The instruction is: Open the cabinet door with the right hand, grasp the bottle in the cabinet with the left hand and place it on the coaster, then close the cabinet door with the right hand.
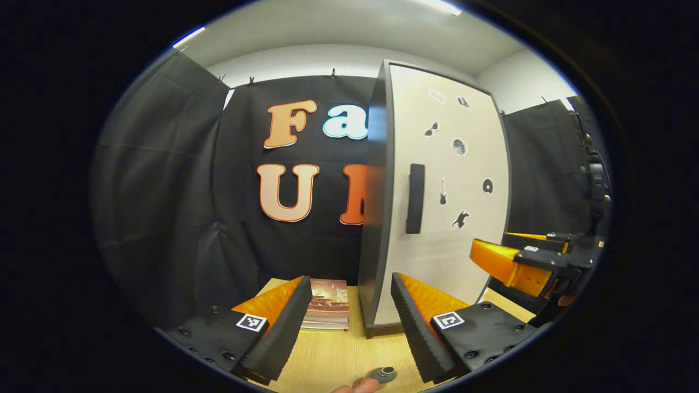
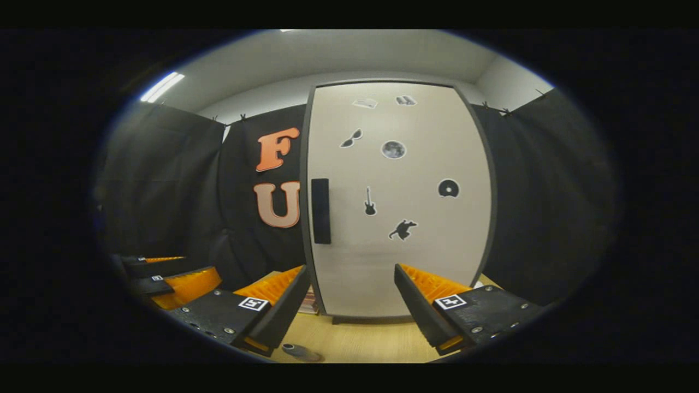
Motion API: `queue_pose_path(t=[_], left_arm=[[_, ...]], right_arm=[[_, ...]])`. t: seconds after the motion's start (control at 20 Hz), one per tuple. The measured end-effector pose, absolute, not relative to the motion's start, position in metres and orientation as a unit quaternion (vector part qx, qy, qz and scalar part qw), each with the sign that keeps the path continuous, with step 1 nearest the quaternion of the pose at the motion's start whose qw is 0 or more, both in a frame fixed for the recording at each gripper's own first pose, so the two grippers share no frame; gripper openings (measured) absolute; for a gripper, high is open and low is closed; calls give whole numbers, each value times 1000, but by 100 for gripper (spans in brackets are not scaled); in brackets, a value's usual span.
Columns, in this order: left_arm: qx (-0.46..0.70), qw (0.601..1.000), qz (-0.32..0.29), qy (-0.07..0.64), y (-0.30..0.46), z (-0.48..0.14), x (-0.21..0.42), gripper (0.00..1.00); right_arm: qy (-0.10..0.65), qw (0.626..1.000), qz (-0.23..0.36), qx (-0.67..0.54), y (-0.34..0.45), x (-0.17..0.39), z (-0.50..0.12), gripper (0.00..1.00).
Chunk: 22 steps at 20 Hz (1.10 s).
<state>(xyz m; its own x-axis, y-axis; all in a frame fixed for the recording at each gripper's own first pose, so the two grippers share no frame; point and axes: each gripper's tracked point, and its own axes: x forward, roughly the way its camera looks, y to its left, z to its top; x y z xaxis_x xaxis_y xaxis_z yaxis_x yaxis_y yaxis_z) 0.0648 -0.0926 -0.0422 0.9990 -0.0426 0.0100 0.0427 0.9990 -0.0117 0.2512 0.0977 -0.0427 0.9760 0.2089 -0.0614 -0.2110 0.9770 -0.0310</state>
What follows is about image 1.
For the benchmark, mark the white bottle pink label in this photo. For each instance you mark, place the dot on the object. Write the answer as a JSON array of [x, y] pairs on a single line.
[[382, 374]]

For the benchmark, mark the grey cabinet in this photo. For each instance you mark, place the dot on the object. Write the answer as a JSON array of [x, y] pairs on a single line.
[[374, 218]]

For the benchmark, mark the white book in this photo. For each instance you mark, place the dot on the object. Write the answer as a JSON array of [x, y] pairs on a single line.
[[327, 321]]

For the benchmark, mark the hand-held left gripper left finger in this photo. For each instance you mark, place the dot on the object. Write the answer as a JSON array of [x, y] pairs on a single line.
[[284, 333]]

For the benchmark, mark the black backdrop cloth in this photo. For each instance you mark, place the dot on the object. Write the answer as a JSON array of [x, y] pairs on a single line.
[[180, 180]]

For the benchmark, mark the ceiling light strip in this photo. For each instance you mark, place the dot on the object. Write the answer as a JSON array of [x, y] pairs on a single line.
[[188, 37], [443, 7]]

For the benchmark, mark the brown cover book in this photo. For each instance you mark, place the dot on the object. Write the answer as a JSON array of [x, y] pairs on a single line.
[[330, 295]]

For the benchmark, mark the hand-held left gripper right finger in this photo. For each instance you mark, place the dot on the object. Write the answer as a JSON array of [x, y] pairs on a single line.
[[415, 333]]

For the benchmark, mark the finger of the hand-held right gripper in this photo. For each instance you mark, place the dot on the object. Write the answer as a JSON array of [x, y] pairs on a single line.
[[508, 267], [538, 238]]

